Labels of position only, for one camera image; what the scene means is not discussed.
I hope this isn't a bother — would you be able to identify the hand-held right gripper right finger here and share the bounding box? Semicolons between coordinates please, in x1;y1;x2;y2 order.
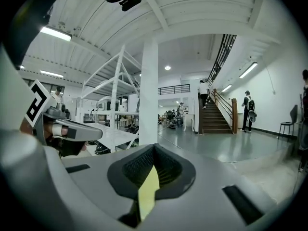
154;143;196;200

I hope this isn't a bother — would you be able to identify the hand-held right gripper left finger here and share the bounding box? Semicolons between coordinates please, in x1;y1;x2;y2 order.
107;143;155;200

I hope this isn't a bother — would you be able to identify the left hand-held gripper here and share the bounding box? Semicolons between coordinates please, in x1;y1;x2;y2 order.
24;79;104;145

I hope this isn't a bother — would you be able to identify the person's left forearm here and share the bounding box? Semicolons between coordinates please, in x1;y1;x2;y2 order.
19;116;36;138

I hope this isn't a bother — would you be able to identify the person's left hand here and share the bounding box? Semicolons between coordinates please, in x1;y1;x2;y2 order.
45;123;87;158

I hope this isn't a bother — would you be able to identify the white metal shelving rack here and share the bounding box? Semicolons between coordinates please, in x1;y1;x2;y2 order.
80;44;142;154

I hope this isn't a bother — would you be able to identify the white table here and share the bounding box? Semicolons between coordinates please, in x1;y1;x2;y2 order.
182;113;196;132

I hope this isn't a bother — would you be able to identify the wooden staircase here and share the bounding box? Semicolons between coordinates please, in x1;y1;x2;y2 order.
198;88;239;135

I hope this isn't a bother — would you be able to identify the white square column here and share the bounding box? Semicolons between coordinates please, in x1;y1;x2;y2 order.
139;36;159;147

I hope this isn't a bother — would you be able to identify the black balcony railing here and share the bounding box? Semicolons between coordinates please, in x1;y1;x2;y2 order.
157;84;191;96

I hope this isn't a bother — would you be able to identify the person's black shirt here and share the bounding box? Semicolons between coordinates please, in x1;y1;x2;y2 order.
1;0;69;71

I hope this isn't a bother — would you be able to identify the black stair railing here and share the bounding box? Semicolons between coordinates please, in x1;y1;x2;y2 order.
206;34;238;88

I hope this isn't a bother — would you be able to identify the black chair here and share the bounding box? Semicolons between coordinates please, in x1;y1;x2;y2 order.
278;104;299;140

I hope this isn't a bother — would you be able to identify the black head-worn camera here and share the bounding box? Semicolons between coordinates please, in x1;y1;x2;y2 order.
103;0;142;12

